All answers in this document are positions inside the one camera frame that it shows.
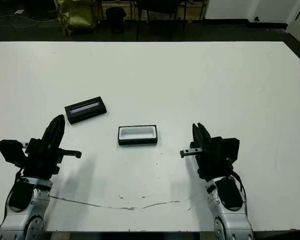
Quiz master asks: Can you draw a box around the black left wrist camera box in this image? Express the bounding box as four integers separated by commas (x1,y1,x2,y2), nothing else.
0,139,26,166

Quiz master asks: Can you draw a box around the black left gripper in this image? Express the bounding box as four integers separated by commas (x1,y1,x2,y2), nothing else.
22,114,82,180

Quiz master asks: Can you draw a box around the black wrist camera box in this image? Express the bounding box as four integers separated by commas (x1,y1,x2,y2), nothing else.
221,137,240,162
0,139,26,166

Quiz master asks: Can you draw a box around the large crumpled plastic bag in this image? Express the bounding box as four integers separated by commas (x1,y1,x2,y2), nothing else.
59,0,95,36

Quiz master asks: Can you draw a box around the black trash bin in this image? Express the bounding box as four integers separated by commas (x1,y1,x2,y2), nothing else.
106,6,127,35

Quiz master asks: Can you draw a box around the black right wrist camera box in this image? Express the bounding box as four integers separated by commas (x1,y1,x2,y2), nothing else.
221,137,240,162

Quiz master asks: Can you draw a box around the black office chair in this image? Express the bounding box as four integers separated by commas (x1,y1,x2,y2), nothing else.
136,0,188,41

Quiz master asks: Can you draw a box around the white floor cable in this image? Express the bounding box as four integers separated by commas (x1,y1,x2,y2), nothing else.
0,13,56,26

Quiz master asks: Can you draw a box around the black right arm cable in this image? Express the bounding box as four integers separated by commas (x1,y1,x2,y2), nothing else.
228,159,246,201

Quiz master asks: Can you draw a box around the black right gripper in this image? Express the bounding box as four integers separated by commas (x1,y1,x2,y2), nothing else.
179,122,235,183

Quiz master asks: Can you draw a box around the black box lid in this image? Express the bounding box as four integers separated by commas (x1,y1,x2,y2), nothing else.
64,96,108,125

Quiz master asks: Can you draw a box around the black box base white insert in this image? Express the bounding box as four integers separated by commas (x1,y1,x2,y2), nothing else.
117,124,158,147

